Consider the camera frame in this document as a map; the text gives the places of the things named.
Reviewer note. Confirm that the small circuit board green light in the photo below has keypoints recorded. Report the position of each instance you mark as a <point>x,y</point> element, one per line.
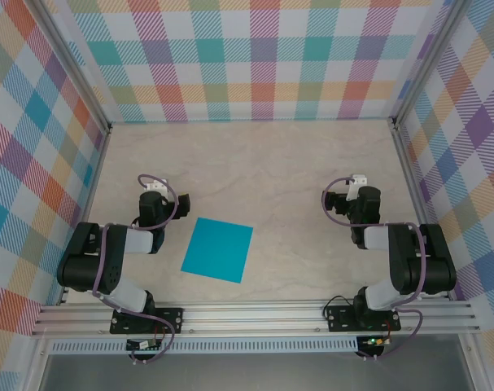
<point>374,341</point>

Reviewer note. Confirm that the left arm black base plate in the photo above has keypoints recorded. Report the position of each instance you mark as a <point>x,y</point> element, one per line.
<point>171,319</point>

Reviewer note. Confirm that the long aluminium mounting rail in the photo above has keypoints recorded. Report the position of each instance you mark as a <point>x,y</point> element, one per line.
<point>250,315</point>

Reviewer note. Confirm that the small black circuit board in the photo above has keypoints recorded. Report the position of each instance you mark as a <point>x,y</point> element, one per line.
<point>142,345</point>

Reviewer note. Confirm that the silver metal bracket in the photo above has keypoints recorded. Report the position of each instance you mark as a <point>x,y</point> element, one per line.
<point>358,179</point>

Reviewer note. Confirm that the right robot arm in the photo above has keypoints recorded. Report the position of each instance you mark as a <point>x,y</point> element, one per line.
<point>434,269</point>

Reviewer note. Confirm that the grey metal panel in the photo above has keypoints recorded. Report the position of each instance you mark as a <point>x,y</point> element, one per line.
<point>250,372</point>

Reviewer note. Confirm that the blue paper sheet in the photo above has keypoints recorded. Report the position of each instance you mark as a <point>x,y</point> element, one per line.
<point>218,248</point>

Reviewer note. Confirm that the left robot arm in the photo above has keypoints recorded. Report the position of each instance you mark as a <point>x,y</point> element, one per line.
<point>84,269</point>

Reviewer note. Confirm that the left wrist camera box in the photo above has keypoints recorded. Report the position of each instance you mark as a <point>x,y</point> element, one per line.
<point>155,187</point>

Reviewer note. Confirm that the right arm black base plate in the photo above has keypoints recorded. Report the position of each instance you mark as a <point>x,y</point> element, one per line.
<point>340,319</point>

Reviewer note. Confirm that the aluminium frame post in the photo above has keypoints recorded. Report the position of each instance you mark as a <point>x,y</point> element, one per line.
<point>427,65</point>
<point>73,69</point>

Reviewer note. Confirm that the aluminium side rail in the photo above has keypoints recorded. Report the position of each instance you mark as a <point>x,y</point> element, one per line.
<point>64,291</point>
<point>411,179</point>

